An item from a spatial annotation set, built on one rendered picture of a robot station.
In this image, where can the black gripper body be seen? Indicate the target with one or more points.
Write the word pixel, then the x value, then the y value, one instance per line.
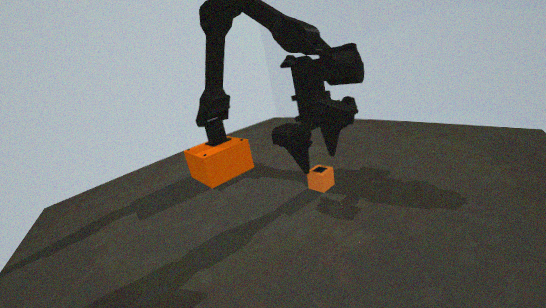
pixel 297 134

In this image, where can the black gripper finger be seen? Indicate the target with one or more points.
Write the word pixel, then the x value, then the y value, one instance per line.
pixel 301 155
pixel 331 137

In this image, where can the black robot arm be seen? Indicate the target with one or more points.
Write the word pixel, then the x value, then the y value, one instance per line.
pixel 336 65

